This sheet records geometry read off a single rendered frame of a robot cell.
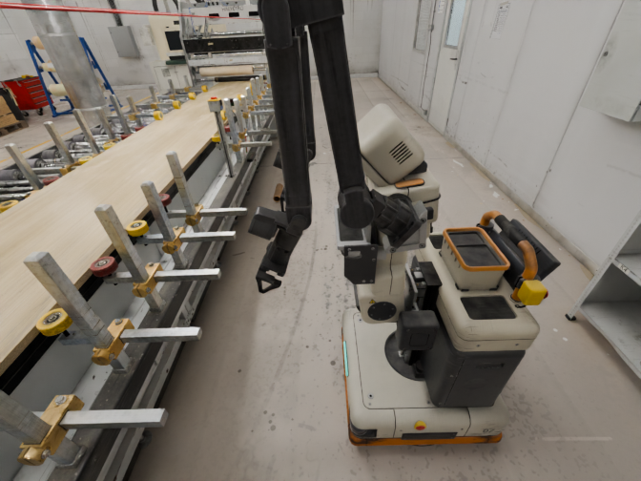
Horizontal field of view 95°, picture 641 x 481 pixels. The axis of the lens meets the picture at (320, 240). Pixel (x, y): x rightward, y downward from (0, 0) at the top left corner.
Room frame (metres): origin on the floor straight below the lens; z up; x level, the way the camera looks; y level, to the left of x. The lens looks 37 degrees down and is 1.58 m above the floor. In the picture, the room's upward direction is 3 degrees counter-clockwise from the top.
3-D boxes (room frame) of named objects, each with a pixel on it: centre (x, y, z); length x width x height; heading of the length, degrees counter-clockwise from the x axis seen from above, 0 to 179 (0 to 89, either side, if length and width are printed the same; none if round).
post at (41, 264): (0.55, 0.66, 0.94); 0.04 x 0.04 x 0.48; 88
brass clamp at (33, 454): (0.32, 0.67, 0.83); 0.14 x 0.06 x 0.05; 178
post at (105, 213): (0.80, 0.65, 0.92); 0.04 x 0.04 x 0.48; 88
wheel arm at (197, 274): (0.83, 0.61, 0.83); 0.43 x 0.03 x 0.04; 88
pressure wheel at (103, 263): (0.84, 0.80, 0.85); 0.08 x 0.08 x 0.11
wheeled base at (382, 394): (0.80, -0.42, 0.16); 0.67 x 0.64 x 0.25; 88
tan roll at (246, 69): (5.17, 1.08, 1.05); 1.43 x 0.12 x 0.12; 88
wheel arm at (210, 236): (1.08, 0.60, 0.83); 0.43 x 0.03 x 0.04; 88
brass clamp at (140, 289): (0.82, 0.65, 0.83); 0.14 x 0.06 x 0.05; 178
